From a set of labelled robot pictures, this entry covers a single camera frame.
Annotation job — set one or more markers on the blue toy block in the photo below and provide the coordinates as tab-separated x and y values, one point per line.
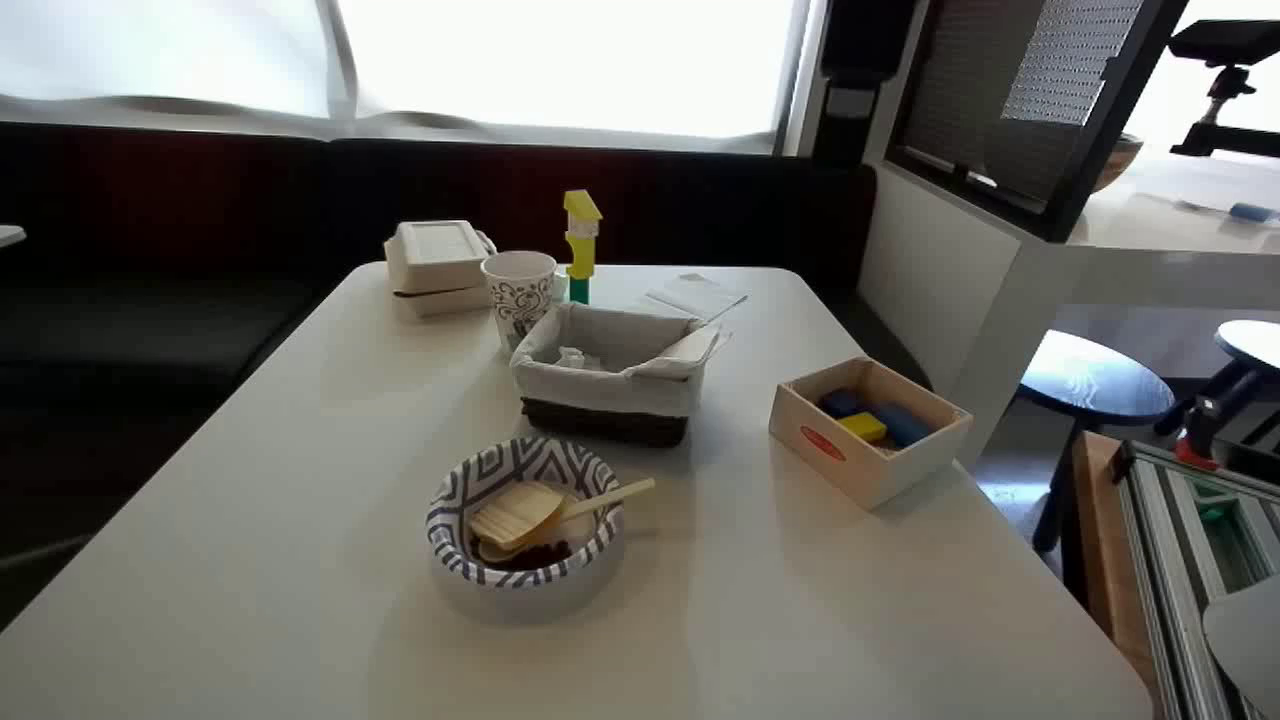
907	424
841	400

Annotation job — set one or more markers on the white desk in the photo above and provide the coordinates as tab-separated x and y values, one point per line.
945	282

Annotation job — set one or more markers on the aluminium frame rig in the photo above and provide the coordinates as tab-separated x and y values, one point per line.
1172	572

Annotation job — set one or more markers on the wooden board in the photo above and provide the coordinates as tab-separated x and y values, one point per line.
1101	534

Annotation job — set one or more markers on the black computer monitor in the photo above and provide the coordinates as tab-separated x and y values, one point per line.
987	106

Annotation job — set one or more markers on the black and white fabric basket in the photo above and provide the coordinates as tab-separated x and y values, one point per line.
601	400

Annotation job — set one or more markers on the black white patterned bowl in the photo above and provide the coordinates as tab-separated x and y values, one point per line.
520	586

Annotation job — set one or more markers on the wooden spoon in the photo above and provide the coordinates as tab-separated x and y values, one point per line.
606	497

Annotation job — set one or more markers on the yellow toy block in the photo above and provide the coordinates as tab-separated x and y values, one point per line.
864	424

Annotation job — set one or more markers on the round white side table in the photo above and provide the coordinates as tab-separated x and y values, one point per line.
1258	340

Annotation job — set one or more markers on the open wooden box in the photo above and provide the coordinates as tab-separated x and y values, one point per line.
852	466

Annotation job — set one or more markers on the black camera stand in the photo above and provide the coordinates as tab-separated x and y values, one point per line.
1224	81

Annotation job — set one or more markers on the white takeout container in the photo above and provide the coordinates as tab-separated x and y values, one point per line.
444	302
434	252

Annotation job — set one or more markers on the round grey stool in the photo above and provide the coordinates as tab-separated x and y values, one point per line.
1092	379

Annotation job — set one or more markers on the crumpled white tissue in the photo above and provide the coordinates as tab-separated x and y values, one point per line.
574	359

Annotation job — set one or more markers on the black sofa bench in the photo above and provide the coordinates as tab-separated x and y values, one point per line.
173	242

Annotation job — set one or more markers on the patterned paper cup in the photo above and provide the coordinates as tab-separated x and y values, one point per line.
520	284

